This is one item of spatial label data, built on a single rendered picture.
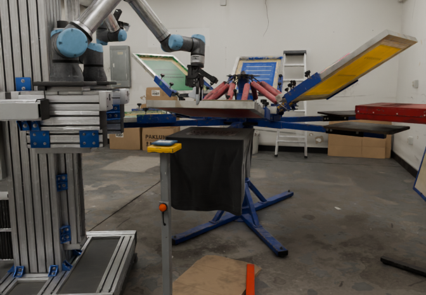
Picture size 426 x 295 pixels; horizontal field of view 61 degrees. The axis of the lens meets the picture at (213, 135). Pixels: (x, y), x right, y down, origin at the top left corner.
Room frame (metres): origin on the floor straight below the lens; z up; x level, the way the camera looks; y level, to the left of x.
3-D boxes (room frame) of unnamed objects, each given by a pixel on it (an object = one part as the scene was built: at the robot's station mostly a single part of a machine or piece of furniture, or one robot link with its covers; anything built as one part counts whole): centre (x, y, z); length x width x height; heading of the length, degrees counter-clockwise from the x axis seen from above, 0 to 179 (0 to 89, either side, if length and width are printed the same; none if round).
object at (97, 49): (2.24, 0.73, 1.42); 0.13 x 0.12 x 0.14; 69
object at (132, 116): (3.04, 0.60, 1.05); 1.08 x 0.61 x 0.23; 106
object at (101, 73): (2.24, 0.72, 1.31); 0.15 x 0.15 x 0.10
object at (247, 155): (2.17, -0.20, 0.74); 0.46 x 0.04 x 0.42; 166
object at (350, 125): (2.83, -0.75, 0.91); 1.34 x 0.40 x 0.08; 46
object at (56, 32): (1.74, 0.69, 1.42); 0.13 x 0.12 x 0.14; 32
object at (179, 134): (2.21, 0.00, 0.95); 0.48 x 0.44 x 0.01; 166
